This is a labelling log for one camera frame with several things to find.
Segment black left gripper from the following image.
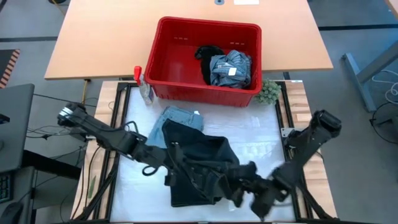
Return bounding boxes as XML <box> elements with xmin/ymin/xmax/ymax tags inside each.
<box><xmin>167</xmin><ymin>152</ymin><xmax>249</xmax><ymax>208</ymax></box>

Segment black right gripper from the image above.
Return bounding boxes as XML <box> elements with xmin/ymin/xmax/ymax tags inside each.
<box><xmin>242</xmin><ymin>169</ymin><xmax>295</xmax><ymax>220</ymax></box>

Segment black pants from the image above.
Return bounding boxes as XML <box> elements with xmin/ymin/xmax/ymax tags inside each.
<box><xmin>161</xmin><ymin>118</ymin><xmax>261</xmax><ymax>208</ymax></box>

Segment light blue denim jeans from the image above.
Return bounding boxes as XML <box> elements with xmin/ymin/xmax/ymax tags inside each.
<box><xmin>145</xmin><ymin>105</ymin><xmax>205</xmax><ymax>149</ymax></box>

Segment red plastic laundry bin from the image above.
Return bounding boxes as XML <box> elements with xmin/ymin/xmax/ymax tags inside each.
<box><xmin>144</xmin><ymin>16</ymin><xmax>263</xmax><ymax>108</ymax></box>

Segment small green potted plant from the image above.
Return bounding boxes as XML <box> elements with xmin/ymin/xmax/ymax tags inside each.
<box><xmin>254</xmin><ymin>80</ymin><xmax>282</xmax><ymax>106</ymax></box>

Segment blue striped garment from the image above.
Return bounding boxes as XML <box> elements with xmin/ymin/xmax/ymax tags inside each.
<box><xmin>210</xmin><ymin>49</ymin><xmax>252</xmax><ymax>90</ymax></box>

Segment clear spray bottle red trigger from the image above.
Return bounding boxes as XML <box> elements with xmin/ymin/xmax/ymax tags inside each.
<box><xmin>133</xmin><ymin>65</ymin><xmax>155</xmax><ymax>106</ymax></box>

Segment black crumpled garment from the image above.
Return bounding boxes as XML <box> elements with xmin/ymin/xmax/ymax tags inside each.
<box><xmin>194</xmin><ymin>45</ymin><xmax>226</xmax><ymax>85</ymax></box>

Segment green plastic strip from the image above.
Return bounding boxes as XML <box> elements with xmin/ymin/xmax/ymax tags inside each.
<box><xmin>87</xmin><ymin>175</ymin><xmax>98</xmax><ymax>200</ymax></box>

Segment plywood table base board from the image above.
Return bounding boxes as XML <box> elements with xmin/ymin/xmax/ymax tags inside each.
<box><xmin>70</xmin><ymin>80</ymin><xmax>338</xmax><ymax>220</ymax></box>

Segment grey metal desk leg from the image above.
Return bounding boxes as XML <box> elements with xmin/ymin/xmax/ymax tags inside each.
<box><xmin>341</xmin><ymin>40</ymin><xmax>398</xmax><ymax>113</ymax></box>

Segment black side desk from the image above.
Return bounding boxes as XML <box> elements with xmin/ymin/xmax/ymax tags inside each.
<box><xmin>0</xmin><ymin>149</ymin><xmax>82</xmax><ymax>224</ymax></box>

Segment tan wooden desk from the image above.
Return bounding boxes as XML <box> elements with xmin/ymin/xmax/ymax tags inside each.
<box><xmin>44</xmin><ymin>0</ymin><xmax>334</xmax><ymax>81</ymax></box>
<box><xmin>386</xmin><ymin>0</ymin><xmax>398</xmax><ymax>19</ymax></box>

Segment black computer mouse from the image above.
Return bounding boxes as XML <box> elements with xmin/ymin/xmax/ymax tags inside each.
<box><xmin>0</xmin><ymin>201</ymin><xmax>24</xmax><ymax>224</ymax></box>

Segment black keyboard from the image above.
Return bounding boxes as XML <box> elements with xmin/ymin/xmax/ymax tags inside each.
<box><xmin>0</xmin><ymin>172</ymin><xmax>14</xmax><ymax>205</ymax></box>

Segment black floor mat striped edge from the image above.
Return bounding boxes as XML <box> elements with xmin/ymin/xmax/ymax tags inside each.
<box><xmin>0</xmin><ymin>49</ymin><xmax>21</xmax><ymax>90</ymax></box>

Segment silver corner bracket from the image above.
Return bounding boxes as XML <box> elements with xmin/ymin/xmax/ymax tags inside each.
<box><xmin>280</xmin><ymin>126</ymin><xmax>295</xmax><ymax>138</ymax></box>

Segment black aluminium table frame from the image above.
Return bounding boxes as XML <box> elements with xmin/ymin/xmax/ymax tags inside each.
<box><xmin>70</xmin><ymin>81</ymin><xmax>340</xmax><ymax>224</ymax></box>

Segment white cable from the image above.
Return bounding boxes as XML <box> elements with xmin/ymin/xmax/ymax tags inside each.
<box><xmin>371</xmin><ymin>68</ymin><xmax>398</xmax><ymax>105</ymax></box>

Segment yellow cable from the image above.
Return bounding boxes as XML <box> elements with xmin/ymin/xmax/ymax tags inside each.
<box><xmin>80</xmin><ymin>78</ymin><xmax>91</xmax><ymax>106</ymax></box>

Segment black floor cable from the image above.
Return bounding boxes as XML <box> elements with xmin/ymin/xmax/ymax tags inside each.
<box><xmin>33</xmin><ymin>92</ymin><xmax>98</xmax><ymax>108</ymax></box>

